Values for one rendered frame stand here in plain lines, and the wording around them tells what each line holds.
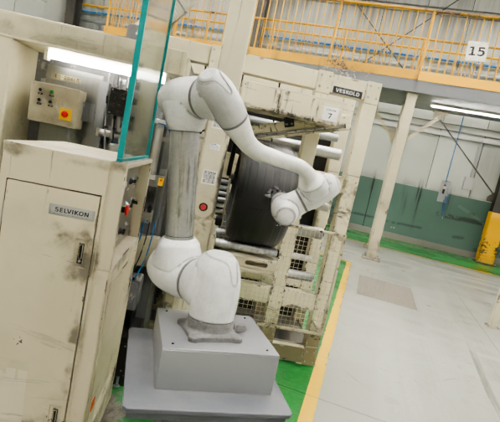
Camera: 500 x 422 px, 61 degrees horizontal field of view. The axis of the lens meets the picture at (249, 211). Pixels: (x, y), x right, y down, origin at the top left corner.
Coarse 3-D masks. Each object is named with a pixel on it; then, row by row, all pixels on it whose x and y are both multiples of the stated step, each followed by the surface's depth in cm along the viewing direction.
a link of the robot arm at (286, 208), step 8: (296, 192) 168; (280, 200) 167; (288, 200) 166; (296, 200) 166; (272, 208) 168; (280, 208) 163; (288, 208) 162; (296, 208) 164; (304, 208) 167; (280, 216) 163; (288, 216) 163; (296, 216) 164; (288, 224) 165
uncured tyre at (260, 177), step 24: (264, 144) 219; (240, 168) 212; (264, 168) 208; (240, 192) 207; (264, 192) 206; (288, 192) 208; (240, 216) 209; (264, 216) 208; (240, 240) 222; (264, 240) 219
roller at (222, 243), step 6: (216, 240) 221; (222, 240) 221; (228, 240) 222; (222, 246) 222; (228, 246) 221; (234, 246) 222; (240, 246) 222; (246, 246) 222; (252, 246) 223; (258, 246) 224; (252, 252) 223; (258, 252) 223; (264, 252) 223; (270, 252) 223; (276, 252) 224
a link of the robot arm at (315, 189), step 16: (240, 128) 138; (240, 144) 144; (256, 144) 146; (256, 160) 151; (272, 160) 151; (288, 160) 154; (304, 176) 160; (320, 176) 164; (336, 176) 168; (304, 192) 165; (320, 192) 163; (336, 192) 166
